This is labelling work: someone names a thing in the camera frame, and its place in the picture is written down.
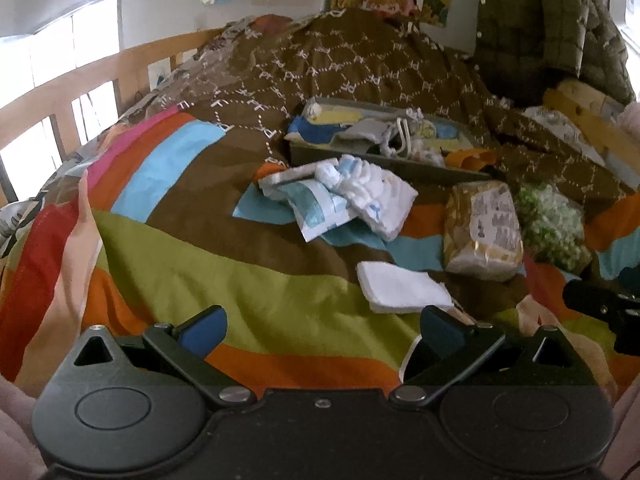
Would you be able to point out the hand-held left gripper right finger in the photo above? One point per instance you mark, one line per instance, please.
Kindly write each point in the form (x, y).
(440, 331)

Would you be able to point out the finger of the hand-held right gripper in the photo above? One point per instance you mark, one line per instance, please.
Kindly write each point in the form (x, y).
(590, 300)

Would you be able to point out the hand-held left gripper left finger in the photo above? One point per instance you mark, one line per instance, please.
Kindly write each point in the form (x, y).
(202, 330)

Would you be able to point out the white towel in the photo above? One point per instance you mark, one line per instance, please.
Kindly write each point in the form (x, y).
(405, 287)

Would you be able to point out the white cloth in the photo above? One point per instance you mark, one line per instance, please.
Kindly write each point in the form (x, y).
(387, 205)

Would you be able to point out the teal white tissue packet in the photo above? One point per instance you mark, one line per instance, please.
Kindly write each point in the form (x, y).
(315, 207)

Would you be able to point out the white blue socks bundle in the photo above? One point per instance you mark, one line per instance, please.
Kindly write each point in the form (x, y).
(345, 172)

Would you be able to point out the grey metal tray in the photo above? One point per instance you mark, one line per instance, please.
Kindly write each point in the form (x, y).
(350, 160)

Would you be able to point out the colourful striped blanket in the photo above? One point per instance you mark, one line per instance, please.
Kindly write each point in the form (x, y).
(200, 260)

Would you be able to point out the jar of green paper stars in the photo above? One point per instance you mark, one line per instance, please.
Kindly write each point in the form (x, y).
(550, 225)

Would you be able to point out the bagged sliced bread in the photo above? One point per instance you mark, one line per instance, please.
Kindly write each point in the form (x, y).
(482, 230)

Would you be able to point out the swirl patterned pillow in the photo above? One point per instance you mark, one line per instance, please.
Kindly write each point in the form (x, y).
(555, 122)

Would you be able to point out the pink blanket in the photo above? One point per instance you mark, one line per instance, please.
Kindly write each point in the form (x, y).
(631, 117)

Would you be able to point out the brown patterned quilt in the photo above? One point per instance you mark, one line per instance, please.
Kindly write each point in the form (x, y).
(350, 60)

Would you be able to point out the olive quilted jacket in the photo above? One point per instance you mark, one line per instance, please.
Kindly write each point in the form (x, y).
(530, 20)

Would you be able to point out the white air conditioner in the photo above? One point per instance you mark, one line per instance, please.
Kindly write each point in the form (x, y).
(625, 5)

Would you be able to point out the window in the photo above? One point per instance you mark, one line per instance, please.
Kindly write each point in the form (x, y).
(75, 40)

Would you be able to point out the wooden bed frame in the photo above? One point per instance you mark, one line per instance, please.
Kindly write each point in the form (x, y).
(65, 80)

